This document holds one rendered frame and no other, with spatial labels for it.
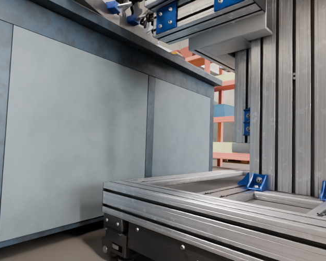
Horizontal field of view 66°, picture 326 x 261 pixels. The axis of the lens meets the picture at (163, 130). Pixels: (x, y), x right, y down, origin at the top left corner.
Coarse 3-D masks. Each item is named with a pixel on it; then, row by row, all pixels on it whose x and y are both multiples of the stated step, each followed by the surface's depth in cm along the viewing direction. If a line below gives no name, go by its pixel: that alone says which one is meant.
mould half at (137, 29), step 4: (120, 16) 106; (120, 20) 106; (124, 20) 108; (120, 24) 106; (124, 24) 108; (128, 24) 110; (128, 28) 110; (132, 28) 112; (136, 28) 113; (140, 28) 116; (136, 32) 113; (140, 32) 116; (144, 32) 118; (144, 36) 118; (148, 36) 120; (152, 36) 122; (152, 40) 122; (156, 40) 125; (156, 44) 125
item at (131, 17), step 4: (128, 16) 109; (132, 16) 107; (136, 16) 109; (140, 16) 107; (144, 16) 106; (128, 20) 109; (132, 20) 107; (136, 20) 109; (132, 24) 111; (136, 24) 111
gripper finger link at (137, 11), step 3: (135, 3) 114; (132, 6) 113; (135, 6) 114; (138, 6) 113; (132, 9) 114; (135, 9) 114; (138, 9) 113; (141, 9) 112; (132, 12) 114; (135, 12) 114; (138, 12) 113; (141, 12) 112; (135, 15) 114; (138, 15) 113
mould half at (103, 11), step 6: (78, 0) 80; (84, 0) 80; (90, 0) 83; (96, 0) 86; (90, 6) 84; (96, 6) 86; (102, 6) 89; (96, 12) 87; (102, 12) 89; (108, 12) 93; (108, 18) 93; (114, 18) 97
